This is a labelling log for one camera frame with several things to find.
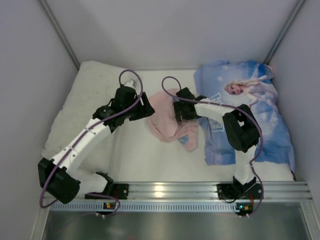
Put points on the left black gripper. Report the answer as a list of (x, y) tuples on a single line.
[(139, 110)]

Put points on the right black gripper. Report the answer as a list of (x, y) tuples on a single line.
[(181, 110)]

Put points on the pink pillowcase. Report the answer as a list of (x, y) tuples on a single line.
[(164, 126)]

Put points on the white pillow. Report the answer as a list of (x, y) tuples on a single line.
[(95, 84)]

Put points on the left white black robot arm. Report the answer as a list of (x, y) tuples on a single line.
[(58, 175)]

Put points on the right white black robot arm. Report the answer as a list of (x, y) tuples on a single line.
[(242, 133)]

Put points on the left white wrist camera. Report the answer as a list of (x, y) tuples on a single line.
[(131, 83)]

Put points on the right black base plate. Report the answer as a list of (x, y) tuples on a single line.
[(230, 192)]

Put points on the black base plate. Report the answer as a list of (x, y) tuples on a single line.
[(230, 192), (118, 191)]

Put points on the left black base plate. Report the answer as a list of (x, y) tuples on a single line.
[(118, 191)]

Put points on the slotted grey cable duct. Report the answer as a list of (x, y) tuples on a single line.
[(165, 206)]

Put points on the left aluminium frame post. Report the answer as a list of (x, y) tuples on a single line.
[(48, 12)]

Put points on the aluminium frame post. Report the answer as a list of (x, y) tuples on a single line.
[(48, 12), (294, 13)]

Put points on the aluminium mounting rail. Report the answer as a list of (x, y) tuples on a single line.
[(272, 191)]

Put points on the right aluminium frame post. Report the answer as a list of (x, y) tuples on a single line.
[(294, 13)]

